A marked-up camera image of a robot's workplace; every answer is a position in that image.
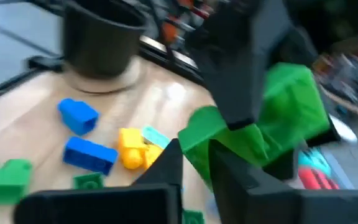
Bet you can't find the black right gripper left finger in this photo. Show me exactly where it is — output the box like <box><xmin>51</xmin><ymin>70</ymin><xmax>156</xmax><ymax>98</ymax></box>
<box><xmin>13</xmin><ymin>138</ymin><xmax>185</xmax><ymax>224</ymax></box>

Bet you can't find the mint green tile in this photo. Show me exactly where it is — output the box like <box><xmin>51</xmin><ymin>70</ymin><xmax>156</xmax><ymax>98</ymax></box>
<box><xmin>140</xmin><ymin>125</ymin><xmax>172</xmax><ymax>150</ymax></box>

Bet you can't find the black metal table frame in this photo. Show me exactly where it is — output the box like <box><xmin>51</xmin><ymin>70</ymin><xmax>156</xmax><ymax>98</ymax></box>
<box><xmin>0</xmin><ymin>46</ymin><xmax>217</xmax><ymax>108</ymax></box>

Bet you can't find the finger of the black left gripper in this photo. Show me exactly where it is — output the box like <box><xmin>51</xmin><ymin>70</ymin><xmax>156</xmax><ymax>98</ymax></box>
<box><xmin>305</xmin><ymin>123</ymin><xmax>343</xmax><ymax>149</ymax></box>
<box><xmin>185</xmin><ymin>0</ymin><xmax>295</xmax><ymax>131</ymax></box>

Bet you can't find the small dark green brick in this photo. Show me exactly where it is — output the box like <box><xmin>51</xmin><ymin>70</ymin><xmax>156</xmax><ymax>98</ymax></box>
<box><xmin>181</xmin><ymin>209</ymin><xmax>205</xmax><ymax>224</ymax></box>

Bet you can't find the cyan foam die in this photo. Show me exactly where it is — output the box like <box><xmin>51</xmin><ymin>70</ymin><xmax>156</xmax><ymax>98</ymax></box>
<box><xmin>297</xmin><ymin>146</ymin><xmax>332</xmax><ymax>177</ymax></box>

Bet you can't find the parts bin shelf rack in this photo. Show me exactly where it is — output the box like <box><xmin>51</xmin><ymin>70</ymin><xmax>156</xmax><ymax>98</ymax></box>
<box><xmin>147</xmin><ymin>0</ymin><xmax>217</xmax><ymax>57</ymax></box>

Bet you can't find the red foam die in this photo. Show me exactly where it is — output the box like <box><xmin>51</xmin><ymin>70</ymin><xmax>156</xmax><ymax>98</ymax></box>
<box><xmin>297</xmin><ymin>166</ymin><xmax>341</xmax><ymax>190</ymax></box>

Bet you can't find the dark green flat brick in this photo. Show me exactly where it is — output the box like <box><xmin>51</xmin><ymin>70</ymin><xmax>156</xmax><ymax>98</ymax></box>
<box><xmin>72</xmin><ymin>172</ymin><xmax>106</xmax><ymax>190</ymax></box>

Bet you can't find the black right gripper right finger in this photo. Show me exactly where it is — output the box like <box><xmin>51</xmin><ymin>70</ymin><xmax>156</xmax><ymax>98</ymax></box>
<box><xmin>208</xmin><ymin>139</ymin><xmax>358</xmax><ymax>224</ymax></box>

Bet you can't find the blue brick with cylinder end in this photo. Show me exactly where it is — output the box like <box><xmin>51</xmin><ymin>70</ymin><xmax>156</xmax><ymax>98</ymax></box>
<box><xmin>57</xmin><ymin>98</ymin><xmax>101</xmax><ymax>137</ymax></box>

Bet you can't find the yellow brick with round end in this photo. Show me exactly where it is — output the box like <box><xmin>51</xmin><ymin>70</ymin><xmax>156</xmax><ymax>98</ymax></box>
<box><xmin>117</xmin><ymin>127</ymin><xmax>164</xmax><ymax>171</ymax></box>

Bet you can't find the green stepped brick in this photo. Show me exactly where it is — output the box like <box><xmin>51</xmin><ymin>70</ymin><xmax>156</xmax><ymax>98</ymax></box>
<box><xmin>178</xmin><ymin>62</ymin><xmax>331</xmax><ymax>190</ymax></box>

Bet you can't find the blue brick with side studs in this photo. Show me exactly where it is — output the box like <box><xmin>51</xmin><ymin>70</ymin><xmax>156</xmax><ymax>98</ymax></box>
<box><xmin>62</xmin><ymin>136</ymin><xmax>119</xmax><ymax>177</ymax></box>

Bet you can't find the black bucket with handle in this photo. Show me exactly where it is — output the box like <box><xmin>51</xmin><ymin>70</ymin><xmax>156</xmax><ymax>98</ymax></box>
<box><xmin>61</xmin><ymin>0</ymin><xmax>149</xmax><ymax>78</ymax></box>

